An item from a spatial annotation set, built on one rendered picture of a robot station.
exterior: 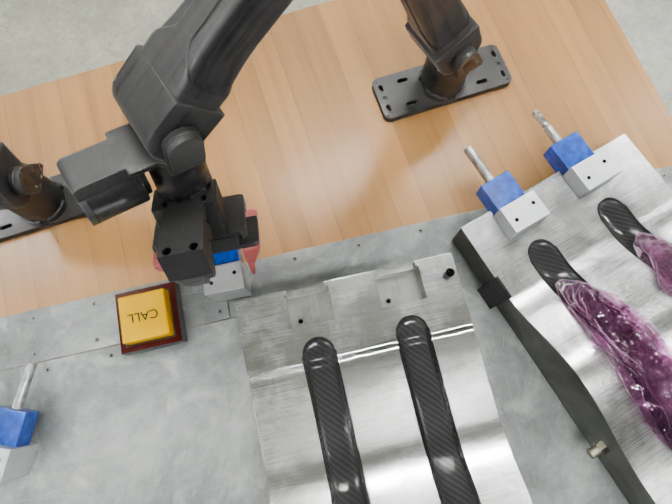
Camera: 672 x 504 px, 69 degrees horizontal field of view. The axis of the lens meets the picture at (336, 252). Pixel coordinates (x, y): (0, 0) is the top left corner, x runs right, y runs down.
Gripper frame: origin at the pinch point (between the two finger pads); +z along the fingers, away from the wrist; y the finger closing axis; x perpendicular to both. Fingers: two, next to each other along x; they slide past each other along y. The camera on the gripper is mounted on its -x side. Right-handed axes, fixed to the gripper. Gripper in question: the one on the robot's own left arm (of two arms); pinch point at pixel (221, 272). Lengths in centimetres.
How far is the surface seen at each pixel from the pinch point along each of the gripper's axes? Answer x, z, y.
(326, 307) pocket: -7.2, 2.0, 12.2
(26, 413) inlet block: -10.5, 6.7, -25.5
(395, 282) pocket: -6.0, 1.4, 21.0
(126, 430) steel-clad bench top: -12.2, 12.2, -15.5
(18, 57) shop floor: 139, 19, -77
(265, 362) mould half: -13.0, 2.2, 4.3
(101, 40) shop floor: 140, 18, -48
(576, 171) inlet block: 0.8, -4.7, 45.8
